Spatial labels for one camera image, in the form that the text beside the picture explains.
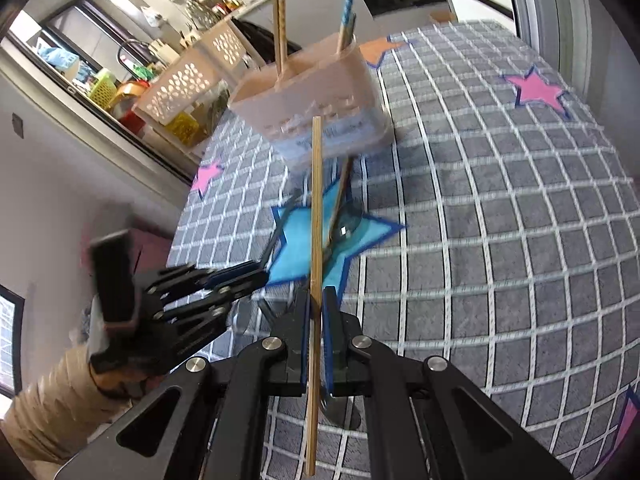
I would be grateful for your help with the beige flower-pattern storage cart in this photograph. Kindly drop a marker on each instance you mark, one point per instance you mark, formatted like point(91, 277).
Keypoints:
point(175, 90)

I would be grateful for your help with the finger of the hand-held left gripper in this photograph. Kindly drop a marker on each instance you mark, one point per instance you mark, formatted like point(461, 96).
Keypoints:
point(220, 300)
point(235, 274)

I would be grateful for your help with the person's left hand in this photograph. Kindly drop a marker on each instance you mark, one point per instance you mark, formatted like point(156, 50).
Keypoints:
point(122, 385)

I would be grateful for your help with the dark wall switch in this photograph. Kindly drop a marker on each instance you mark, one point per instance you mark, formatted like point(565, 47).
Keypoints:
point(18, 125)

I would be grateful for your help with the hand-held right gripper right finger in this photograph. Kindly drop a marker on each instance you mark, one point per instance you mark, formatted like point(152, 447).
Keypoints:
point(329, 330)

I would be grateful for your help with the beige plastic utensil holder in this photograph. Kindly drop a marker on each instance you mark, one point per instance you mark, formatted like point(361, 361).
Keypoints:
point(310, 100)

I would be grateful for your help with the grey checked star tablecloth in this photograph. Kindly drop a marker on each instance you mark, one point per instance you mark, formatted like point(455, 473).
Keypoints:
point(475, 210)

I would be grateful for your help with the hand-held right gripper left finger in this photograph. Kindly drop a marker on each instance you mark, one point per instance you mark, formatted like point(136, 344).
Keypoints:
point(302, 330)

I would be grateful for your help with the green plastic basket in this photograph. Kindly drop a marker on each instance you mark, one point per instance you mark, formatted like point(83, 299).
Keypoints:
point(104, 87)

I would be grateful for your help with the small cardboard box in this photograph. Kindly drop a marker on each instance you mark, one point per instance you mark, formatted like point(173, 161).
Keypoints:
point(443, 16)

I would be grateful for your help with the orange round bowl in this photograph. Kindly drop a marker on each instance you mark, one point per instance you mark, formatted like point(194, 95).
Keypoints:
point(131, 90)

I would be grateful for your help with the bag of dried greens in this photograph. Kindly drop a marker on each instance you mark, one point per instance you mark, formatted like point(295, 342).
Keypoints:
point(215, 105)

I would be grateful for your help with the red plastic basin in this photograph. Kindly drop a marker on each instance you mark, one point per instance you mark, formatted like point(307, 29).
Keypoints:
point(129, 110)

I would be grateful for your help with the person's left forearm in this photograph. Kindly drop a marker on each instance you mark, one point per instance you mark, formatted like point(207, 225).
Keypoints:
point(55, 400)

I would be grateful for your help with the blue patterned chopstick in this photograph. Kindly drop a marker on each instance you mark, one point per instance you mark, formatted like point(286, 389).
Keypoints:
point(347, 10)

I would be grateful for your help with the metal kitchen faucet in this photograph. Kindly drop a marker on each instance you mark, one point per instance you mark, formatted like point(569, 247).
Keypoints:
point(131, 47)

